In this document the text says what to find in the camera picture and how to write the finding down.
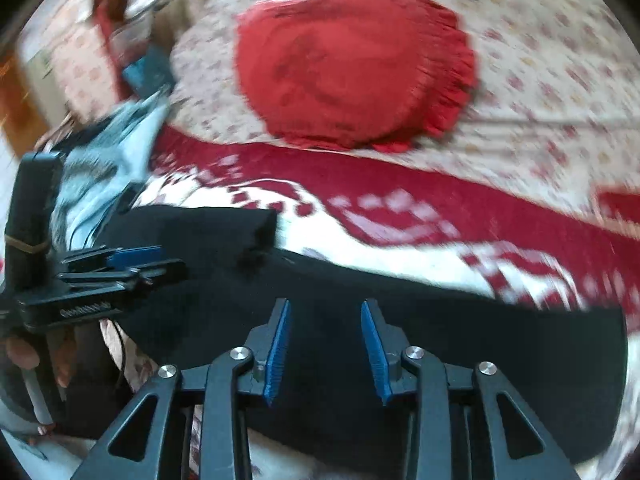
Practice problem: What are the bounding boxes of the wooden furniture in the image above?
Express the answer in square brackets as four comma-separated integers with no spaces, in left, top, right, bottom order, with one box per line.
[0,52,53,158]

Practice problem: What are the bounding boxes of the red and white patterned blanket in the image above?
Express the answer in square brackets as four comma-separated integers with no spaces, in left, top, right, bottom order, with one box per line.
[100,125,640,480]

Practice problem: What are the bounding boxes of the red round fringed cushion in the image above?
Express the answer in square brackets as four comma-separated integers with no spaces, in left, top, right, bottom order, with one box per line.
[235,0,482,155]

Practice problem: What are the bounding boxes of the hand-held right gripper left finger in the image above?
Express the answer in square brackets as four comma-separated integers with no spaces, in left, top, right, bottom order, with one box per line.
[72,297,293,480]

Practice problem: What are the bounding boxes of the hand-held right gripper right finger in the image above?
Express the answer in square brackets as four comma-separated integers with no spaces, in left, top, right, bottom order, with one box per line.
[360,299,583,480]

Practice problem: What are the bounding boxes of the floral bedsheet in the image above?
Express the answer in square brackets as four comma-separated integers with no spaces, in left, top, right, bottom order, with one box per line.
[167,0,640,233]

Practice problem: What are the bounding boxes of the white stick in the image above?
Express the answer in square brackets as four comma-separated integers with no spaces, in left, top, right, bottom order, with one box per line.
[24,366,55,425]

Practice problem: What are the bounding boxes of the person's left hand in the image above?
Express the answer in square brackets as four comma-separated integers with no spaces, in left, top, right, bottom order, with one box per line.
[4,327,77,391]

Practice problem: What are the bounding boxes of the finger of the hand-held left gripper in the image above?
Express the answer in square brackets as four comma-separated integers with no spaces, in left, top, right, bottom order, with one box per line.
[66,245,164,269]
[57,258,189,292]

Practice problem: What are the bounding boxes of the floral pillow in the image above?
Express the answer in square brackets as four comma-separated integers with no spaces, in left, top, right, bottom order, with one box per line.
[47,22,126,121]

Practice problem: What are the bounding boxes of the black pants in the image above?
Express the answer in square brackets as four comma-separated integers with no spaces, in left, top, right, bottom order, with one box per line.
[92,204,629,466]

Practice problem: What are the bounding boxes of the grey and light blue cloth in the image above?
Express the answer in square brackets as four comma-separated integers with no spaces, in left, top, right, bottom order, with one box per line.
[47,92,173,253]

